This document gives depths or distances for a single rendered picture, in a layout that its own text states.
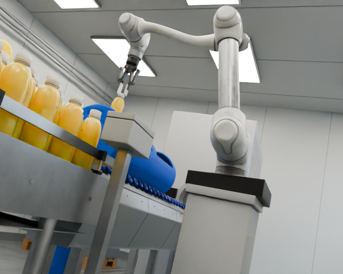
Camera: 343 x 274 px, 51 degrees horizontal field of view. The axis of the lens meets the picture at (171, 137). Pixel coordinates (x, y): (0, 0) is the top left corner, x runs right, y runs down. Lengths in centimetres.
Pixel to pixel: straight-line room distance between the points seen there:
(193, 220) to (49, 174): 84
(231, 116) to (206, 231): 52
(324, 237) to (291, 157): 143
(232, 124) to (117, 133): 58
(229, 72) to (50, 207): 106
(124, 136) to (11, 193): 39
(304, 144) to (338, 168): 70
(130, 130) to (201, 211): 67
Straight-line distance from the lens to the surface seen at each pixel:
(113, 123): 115
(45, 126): 98
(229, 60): 176
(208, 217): 164
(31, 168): 94
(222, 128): 153
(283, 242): 652
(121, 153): 120
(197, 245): 164
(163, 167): 204
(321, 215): 655
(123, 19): 204
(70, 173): 107
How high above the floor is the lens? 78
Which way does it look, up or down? 14 degrees up
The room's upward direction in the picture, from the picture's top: 13 degrees clockwise
